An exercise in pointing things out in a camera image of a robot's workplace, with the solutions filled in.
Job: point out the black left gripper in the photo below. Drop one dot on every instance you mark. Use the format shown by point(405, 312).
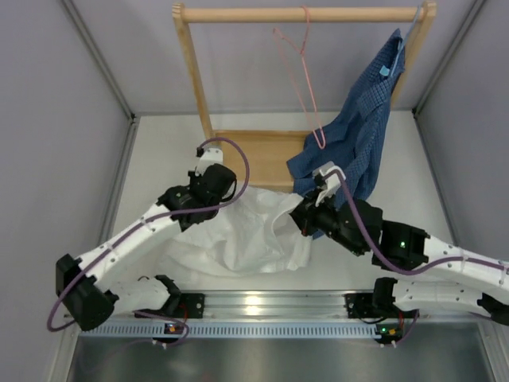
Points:
point(192, 177)

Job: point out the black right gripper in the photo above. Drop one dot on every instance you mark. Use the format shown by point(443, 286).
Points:
point(306, 213)

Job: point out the white shirt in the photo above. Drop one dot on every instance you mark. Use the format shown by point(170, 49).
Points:
point(252, 236)

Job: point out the pink wire hanger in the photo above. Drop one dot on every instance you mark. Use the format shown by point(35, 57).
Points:
point(312, 118)

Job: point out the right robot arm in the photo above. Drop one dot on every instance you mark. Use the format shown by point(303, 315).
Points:
point(426, 273)

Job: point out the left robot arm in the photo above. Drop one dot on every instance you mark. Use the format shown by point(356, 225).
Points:
point(88, 285)

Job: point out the blue checked shirt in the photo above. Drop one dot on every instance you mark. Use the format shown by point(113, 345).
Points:
point(356, 136)

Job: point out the light blue hanger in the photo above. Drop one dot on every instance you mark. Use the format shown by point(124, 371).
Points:
point(403, 42)

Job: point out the wooden clothes rack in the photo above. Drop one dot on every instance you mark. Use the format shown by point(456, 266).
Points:
point(241, 87)

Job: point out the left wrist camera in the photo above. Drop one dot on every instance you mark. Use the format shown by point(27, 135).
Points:
point(208, 157)

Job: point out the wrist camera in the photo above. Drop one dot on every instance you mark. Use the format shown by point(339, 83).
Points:
point(328, 178)
point(208, 157)

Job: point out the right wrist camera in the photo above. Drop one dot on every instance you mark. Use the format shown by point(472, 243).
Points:
point(328, 178)

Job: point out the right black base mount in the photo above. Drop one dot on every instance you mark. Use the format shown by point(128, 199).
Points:
point(359, 306)

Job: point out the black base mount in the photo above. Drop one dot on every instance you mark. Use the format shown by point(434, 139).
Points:
point(190, 306)
point(359, 306)

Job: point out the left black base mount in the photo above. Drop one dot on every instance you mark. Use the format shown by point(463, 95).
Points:
point(190, 306)

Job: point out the aluminium mounting rail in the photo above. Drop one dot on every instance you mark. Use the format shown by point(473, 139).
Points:
point(302, 304)

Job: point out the slotted grey cable duct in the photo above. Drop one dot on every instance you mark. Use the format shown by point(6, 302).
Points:
point(258, 330)

